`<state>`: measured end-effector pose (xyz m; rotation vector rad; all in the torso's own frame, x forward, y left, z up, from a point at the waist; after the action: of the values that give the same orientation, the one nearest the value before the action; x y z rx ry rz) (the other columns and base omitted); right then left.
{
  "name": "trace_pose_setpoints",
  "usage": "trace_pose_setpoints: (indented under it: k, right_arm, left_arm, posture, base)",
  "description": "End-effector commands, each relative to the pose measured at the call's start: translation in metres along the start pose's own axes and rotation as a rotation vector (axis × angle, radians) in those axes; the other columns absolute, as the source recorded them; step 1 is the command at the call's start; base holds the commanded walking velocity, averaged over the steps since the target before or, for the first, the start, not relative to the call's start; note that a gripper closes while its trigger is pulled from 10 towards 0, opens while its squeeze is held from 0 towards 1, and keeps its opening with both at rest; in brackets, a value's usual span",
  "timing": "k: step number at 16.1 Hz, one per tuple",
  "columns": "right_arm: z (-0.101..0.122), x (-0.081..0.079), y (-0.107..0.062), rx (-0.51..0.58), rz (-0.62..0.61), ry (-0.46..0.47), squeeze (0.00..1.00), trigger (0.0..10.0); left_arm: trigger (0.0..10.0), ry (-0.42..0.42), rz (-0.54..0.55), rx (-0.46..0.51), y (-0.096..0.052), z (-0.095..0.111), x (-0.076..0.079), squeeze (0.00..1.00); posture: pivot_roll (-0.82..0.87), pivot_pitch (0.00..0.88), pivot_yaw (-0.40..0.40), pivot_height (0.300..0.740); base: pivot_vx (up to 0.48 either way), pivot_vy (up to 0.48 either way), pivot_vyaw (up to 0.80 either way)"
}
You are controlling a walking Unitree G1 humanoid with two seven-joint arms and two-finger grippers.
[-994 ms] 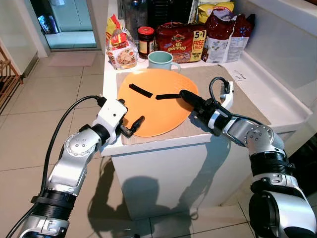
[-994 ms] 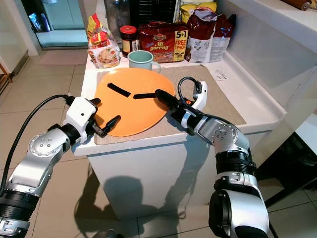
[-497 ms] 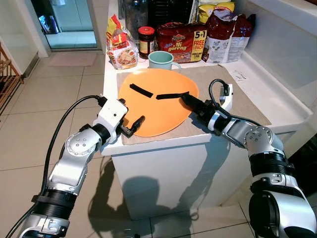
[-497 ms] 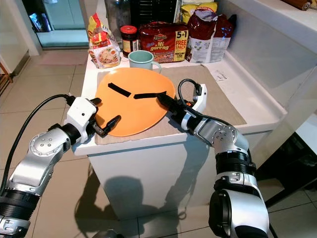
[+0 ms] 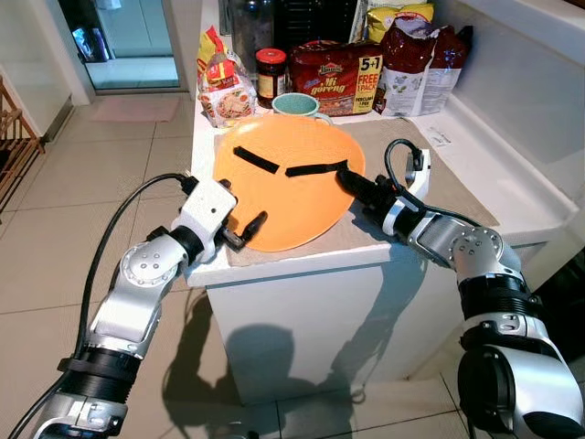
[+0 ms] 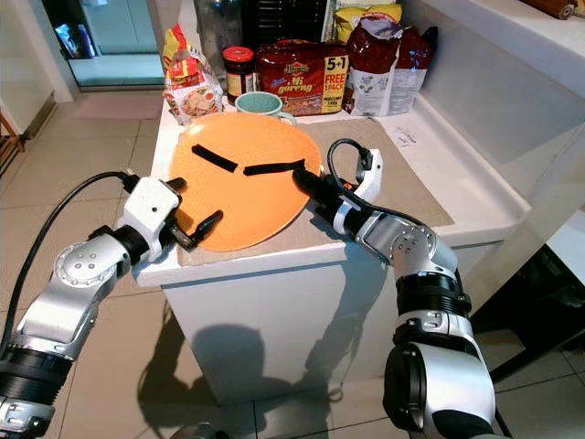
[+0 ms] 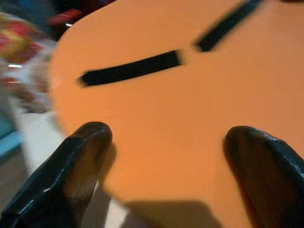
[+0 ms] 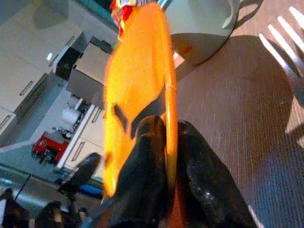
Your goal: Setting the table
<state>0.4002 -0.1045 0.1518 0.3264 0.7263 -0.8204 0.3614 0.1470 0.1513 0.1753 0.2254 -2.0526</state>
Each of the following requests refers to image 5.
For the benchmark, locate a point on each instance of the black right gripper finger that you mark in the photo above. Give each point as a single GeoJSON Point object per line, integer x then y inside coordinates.
{"type": "Point", "coordinates": [355, 184]}

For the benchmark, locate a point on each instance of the orange round plate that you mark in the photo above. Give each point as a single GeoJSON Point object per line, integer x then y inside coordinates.
{"type": "Point", "coordinates": [292, 206]}

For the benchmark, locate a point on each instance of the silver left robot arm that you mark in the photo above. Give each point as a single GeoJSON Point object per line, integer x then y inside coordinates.
{"type": "Point", "coordinates": [137, 274]}

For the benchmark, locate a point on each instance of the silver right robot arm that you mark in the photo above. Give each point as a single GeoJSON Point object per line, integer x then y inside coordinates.
{"type": "Point", "coordinates": [475, 251]}

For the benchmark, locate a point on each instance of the black strip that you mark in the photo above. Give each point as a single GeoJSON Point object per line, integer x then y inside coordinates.
{"type": "Point", "coordinates": [315, 169]}
{"type": "Point", "coordinates": [257, 160]}

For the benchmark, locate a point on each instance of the small white paper label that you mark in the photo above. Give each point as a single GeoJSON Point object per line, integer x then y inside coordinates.
{"type": "Point", "coordinates": [439, 138]}

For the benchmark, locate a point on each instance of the teal ceramic mug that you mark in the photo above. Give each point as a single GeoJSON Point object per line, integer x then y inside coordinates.
{"type": "Point", "coordinates": [294, 104]}

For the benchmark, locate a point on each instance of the white kitchen counter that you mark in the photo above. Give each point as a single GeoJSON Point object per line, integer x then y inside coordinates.
{"type": "Point", "coordinates": [302, 320]}

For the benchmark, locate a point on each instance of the red mi goreng noodle pack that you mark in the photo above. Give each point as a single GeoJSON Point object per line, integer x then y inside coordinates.
{"type": "Point", "coordinates": [334, 80]}

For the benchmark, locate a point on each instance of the red and white snack bag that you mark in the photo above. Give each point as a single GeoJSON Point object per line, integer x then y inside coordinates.
{"type": "Point", "coordinates": [416, 73]}

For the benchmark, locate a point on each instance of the clear food packet red label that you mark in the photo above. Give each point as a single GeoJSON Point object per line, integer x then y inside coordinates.
{"type": "Point", "coordinates": [226, 96]}

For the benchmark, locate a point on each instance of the red lid sauce jar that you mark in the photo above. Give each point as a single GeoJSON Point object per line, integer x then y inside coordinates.
{"type": "Point", "coordinates": [271, 78]}

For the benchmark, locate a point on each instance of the pink floor mat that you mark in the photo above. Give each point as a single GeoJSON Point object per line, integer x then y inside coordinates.
{"type": "Point", "coordinates": [135, 110]}

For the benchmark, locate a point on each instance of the black kitchen appliance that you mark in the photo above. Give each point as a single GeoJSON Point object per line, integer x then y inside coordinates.
{"type": "Point", "coordinates": [320, 20]}

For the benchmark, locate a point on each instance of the yellow snack bag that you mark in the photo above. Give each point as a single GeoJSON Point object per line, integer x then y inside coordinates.
{"type": "Point", "coordinates": [393, 18]}

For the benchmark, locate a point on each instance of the dark glass container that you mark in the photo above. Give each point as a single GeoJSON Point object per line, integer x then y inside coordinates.
{"type": "Point", "coordinates": [251, 32]}

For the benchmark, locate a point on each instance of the glass sliding door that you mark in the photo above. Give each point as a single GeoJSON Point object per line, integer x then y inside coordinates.
{"type": "Point", "coordinates": [137, 41]}

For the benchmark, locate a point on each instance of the wooden rack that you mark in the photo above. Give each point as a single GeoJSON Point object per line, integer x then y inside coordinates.
{"type": "Point", "coordinates": [16, 146]}

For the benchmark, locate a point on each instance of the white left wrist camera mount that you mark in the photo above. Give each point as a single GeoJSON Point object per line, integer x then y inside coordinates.
{"type": "Point", "coordinates": [206, 212]}

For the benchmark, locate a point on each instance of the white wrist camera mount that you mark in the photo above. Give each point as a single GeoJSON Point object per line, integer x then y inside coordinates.
{"type": "Point", "coordinates": [419, 178]}
{"type": "Point", "coordinates": [206, 212]}

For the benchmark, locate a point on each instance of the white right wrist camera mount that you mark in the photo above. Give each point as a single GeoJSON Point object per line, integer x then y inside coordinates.
{"type": "Point", "coordinates": [419, 178]}

